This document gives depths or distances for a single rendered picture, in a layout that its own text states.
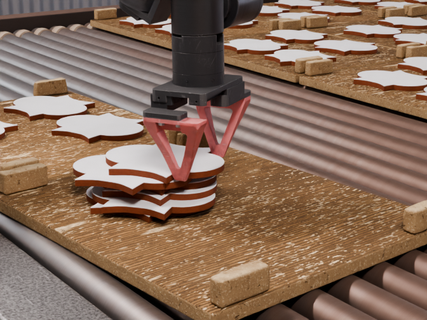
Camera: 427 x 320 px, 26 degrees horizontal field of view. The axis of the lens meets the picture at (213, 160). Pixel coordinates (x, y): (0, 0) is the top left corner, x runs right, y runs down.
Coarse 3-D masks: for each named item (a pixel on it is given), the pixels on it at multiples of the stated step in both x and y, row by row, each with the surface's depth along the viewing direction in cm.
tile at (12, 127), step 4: (0, 124) 137; (4, 124) 137; (8, 124) 137; (12, 124) 137; (16, 124) 137; (0, 128) 135; (4, 128) 136; (8, 128) 136; (12, 128) 136; (16, 128) 137; (0, 132) 133; (4, 132) 134; (0, 136) 132; (4, 136) 134
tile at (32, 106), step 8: (40, 96) 154; (64, 96) 154; (16, 104) 149; (24, 104) 149; (32, 104) 149; (40, 104) 149; (48, 104) 149; (56, 104) 149; (64, 104) 149; (72, 104) 149; (80, 104) 149; (88, 104) 149; (8, 112) 147; (16, 112) 146; (24, 112) 145; (32, 112) 144; (40, 112) 144; (48, 112) 144; (56, 112) 144; (64, 112) 144; (72, 112) 144; (80, 112) 144; (32, 120) 142
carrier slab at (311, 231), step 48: (0, 192) 110; (48, 192) 110; (240, 192) 110; (288, 192) 110; (336, 192) 110; (96, 240) 96; (144, 240) 96; (192, 240) 96; (240, 240) 96; (288, 240) 96; (336, 240) 96; (384, 240) 96; (144, 288) 88; (192, 288) 85; (288, 288) 86
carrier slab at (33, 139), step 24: (48, 96) 158; (72, 96) 158; (0, 120) 143; (24, 120) 143; (48, 120) 143; (0, 144) 130; (24, 144) 130; (48, 144) 130; (72, 144) 130; (96, 144) 130; (120, 144) 130; (144, 144) 130; (48, 168) 119; (72, 168) 119
